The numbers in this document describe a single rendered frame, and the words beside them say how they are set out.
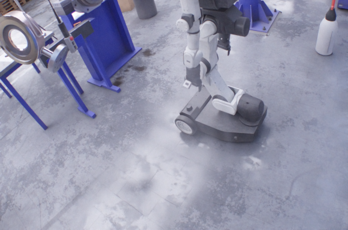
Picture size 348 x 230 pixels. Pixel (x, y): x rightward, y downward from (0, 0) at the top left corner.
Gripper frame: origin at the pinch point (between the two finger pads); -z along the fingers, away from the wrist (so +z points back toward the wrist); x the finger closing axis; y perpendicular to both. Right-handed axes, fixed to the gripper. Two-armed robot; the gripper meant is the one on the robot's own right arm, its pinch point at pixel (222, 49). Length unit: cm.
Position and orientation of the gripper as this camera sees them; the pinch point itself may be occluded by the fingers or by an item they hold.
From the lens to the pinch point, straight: 180.8
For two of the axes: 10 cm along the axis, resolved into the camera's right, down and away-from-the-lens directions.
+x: -8.2, -4.2, 3.9
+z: -0.4, -6.4, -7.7
